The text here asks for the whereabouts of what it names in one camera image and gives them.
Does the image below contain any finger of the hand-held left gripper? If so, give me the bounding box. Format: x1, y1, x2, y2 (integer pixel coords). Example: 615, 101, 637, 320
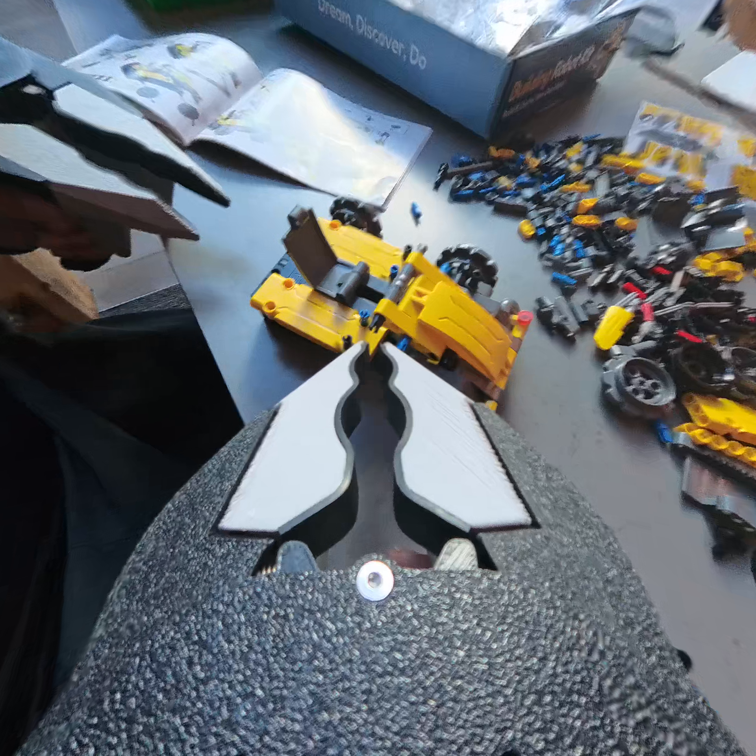
54, 81, 231, 209
0, 124, 199, 243

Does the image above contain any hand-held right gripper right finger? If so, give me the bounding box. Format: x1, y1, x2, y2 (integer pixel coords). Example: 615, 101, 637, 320
381, 343, 535, 532

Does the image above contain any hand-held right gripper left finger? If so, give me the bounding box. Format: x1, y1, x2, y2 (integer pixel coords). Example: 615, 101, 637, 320
219, 343, 367, 538

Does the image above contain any instruction booklet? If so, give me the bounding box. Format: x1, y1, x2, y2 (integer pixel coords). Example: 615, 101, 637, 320
65, 32, 433, 211

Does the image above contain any yellow black brick vehicle model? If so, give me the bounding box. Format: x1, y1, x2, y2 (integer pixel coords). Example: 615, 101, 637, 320
251, 195, 535, 411

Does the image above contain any pile of brick parts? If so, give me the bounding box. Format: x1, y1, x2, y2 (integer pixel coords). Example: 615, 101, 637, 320
432, 101, 756, 565

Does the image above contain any grey desk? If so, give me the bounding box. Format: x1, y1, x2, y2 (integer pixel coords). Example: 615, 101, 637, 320
54, 0, 756, 745

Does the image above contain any person's left hand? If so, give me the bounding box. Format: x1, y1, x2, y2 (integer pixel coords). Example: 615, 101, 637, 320
0, 178, 133, 272

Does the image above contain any grey sprocket wheel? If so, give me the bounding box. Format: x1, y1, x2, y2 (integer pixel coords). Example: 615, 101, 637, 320
600, 355, 679, 421

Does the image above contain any blue cardboard box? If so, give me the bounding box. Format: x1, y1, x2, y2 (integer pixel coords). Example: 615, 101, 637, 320
274, 0, 645, 143

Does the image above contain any yellow printed sheet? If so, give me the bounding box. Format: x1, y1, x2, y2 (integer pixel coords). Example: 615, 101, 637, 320
624, 100, 756, 199

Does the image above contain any white flat tray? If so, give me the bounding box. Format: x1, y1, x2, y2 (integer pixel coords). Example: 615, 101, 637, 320
701, 50, 756, 115

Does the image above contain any wooden post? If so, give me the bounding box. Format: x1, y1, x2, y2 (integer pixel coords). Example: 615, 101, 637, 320
0, 251, 101, 337

